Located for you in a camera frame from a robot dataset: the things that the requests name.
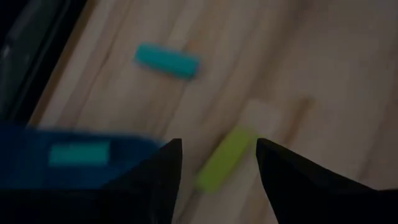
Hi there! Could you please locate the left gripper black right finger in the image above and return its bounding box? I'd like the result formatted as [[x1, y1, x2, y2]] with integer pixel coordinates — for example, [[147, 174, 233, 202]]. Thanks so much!
[[256, 138, 398, 224]]

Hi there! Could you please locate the black aluminium table frame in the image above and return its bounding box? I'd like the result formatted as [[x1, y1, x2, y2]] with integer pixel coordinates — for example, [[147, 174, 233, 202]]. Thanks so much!
[[0, 0, 86, 125]]

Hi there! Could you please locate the lime green animal-face block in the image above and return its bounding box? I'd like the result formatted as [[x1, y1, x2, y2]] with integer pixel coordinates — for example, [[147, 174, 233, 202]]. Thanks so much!
[[195, 126, 259, 194]]

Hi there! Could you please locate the teal animal-face block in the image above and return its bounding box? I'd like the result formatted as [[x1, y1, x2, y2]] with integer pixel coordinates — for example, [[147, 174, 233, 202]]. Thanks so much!
[[133, 42, 202, 80], [48, 140, 112, 166]]

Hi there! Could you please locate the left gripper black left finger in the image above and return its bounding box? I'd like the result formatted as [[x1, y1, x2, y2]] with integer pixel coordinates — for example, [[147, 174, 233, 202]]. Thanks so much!
[[0, 138, 183, 224]]

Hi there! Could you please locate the blue plastic bin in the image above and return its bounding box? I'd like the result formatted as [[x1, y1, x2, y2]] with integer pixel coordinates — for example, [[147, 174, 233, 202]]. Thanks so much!
[[0, 123, 167, 191]]

